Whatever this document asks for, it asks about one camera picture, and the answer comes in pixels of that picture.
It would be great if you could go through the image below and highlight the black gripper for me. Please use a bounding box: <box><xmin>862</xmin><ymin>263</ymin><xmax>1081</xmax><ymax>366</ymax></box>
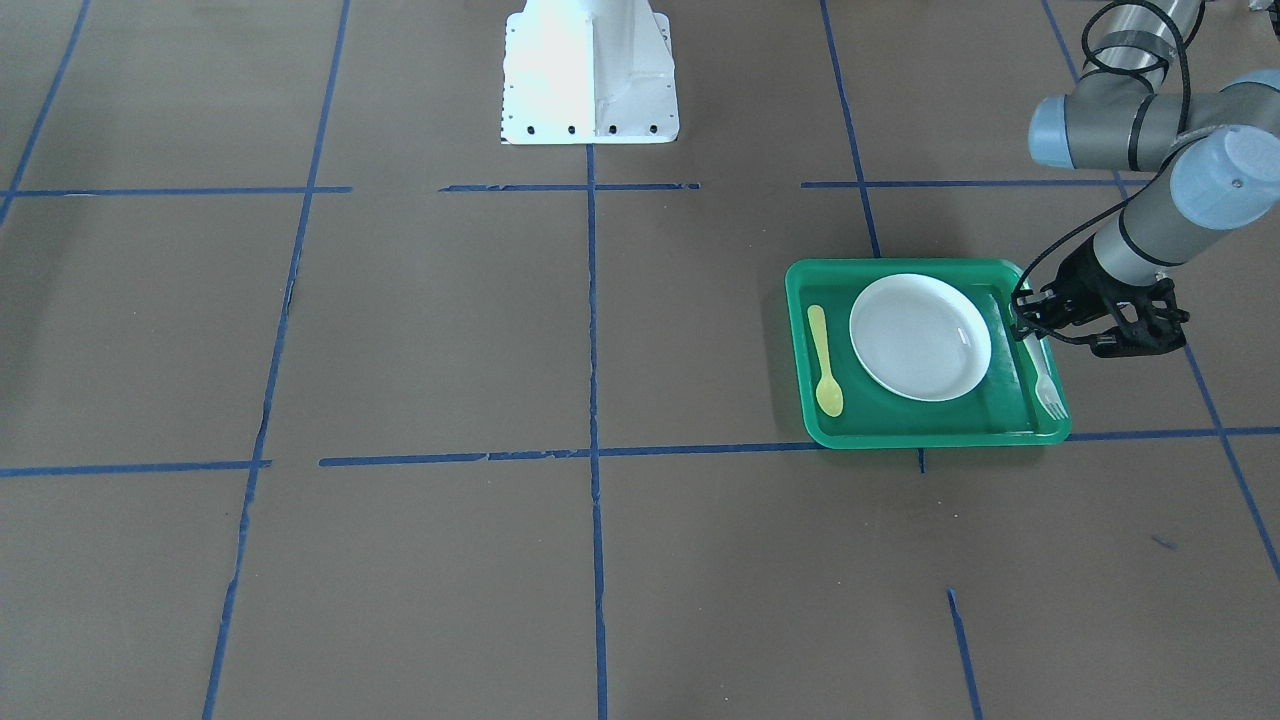
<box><xmin>1010</xmin><ymin>243</ymin><xmax>1132</xmax><ymax>341</ymax></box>

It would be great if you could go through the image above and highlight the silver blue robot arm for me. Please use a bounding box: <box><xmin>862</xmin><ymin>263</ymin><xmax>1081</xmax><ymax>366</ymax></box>
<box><xmin>1015</xmin><ymin>1</ymin><xmax>1277</xmax><ymax>332</ymax></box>

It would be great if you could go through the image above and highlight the white round plate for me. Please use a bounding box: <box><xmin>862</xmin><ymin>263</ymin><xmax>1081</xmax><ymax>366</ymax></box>
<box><xmin>847</xmin><ymin>273</ymin><xmax>993</xmax><ymax>404</ymax></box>

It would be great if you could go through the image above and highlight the green plastic tray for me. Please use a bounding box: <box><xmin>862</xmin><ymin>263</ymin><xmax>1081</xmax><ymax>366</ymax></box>
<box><xmin>785</xmin><ymin>258</ymin><xmax>1071</xmax><ymax>450</ymax></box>

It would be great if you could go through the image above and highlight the yellow plastic spoon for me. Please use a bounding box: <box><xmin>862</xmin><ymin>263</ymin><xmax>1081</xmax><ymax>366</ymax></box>
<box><xmin>806</xmin><ymin>304</ymin><xmax>844</xmax><ymax>418</ymax></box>

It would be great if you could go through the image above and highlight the brown paper table cover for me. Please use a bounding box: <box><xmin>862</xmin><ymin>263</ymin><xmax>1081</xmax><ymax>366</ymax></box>
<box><xmin>3</xmin><ymin>1</ymin><xmax>1277</xmax><ymax>719</ymax></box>

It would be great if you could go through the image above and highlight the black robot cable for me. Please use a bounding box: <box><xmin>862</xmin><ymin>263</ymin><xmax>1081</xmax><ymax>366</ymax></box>
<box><xmin>1010</xmin><ymin>0</ymin><xmax>1196</xmax><ymax>346</ymax></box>

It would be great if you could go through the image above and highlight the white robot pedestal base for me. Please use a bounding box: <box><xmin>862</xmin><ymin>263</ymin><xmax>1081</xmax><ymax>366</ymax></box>
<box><xmin>500</xmin><ymin>1</ymin><xmax>681</xmax><ymax>146</ymax></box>

